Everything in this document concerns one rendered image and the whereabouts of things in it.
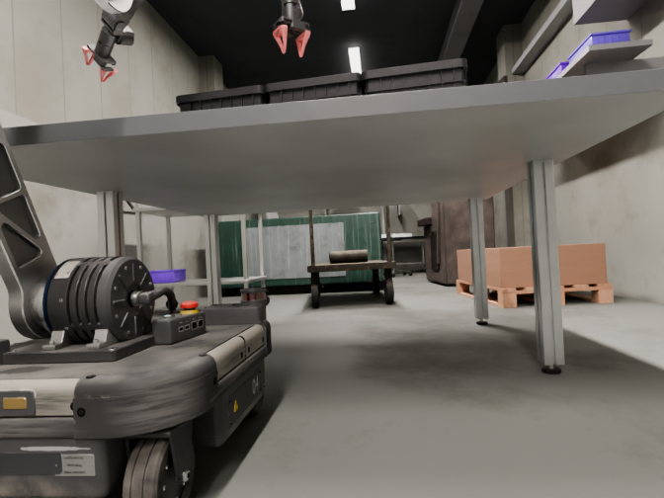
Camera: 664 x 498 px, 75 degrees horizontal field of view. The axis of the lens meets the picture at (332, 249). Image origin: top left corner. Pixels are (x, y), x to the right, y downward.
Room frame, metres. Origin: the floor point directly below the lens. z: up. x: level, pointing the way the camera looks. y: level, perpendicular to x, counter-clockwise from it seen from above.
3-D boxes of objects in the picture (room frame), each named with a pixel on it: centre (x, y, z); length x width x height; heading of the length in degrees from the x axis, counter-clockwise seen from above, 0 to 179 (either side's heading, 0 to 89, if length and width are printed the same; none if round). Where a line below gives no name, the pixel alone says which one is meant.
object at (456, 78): (1.42, -0.30, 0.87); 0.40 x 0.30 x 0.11; 169
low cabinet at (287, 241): (5.64, 0.29, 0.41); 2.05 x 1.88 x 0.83; 174
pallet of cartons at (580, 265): (3.33, -1.44, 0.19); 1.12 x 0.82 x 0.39; 174
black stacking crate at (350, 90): (1.48, 0.00, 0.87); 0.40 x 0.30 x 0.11; 169
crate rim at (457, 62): (1.42, -0.30, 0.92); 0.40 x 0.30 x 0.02; 169
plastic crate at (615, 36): (2.55, -1.63, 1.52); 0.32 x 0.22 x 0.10; 174
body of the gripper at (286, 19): (1.39, 0.10, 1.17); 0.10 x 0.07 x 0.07; 124
